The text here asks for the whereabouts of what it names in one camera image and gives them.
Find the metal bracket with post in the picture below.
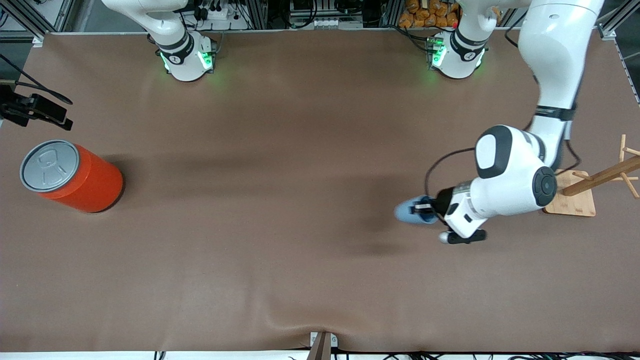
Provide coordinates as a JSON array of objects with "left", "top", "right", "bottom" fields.
[{"left": 306, "top": 331, "right": 339, "bottom": 360}]

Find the aluminium frame strut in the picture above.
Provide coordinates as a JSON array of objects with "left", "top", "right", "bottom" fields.
[
  {"left": 0, "top": 0, "right": 81, "bottom": 48},
  {"left": 597, "top": 0, "right": 640, "bottom": 106}
]

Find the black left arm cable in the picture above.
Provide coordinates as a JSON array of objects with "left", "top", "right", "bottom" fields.
[{"left": 424, "top": 140, "right": 583, "bottom": 201}]

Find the brown table cover mat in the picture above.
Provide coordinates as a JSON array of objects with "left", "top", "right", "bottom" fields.
[{"left": 0, "top": 29, "right": 640, "bottom": 354}]

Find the small blue cup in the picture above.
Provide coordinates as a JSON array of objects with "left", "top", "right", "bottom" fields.
[{"left": 394, "top": 195, "right": 441, "bottom": 226}]

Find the wooden mug tree stand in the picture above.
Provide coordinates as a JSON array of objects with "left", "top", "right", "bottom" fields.
[{"left": 542, "top": 133, "right": 640, "bottom": 217}]

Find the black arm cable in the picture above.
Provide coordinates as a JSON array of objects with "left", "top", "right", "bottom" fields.
[
  {"left": 424, "top": 140, "right": 583, "bottom": 201},
  {"left": 0, "top": 52, "right": 74, "bottom": 106}
]

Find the orange snack bag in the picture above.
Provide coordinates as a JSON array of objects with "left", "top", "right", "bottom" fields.
[{"left": 398, "top": 0, "right": 460, "bottom": 29}]

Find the white power strip with plugs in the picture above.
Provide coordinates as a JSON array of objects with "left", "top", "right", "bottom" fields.
[{"left": 192, "top": 0, "right": 247, "bottom": 23}]

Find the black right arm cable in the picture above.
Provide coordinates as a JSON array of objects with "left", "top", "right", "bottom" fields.
[{"left": 0, "top": 52, "right": 74, "bottom": 106}]

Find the red can grey lid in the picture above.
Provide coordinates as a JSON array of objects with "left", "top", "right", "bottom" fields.
[{"left": 19, "top": 139, "right": 124, "bottom": 214}]

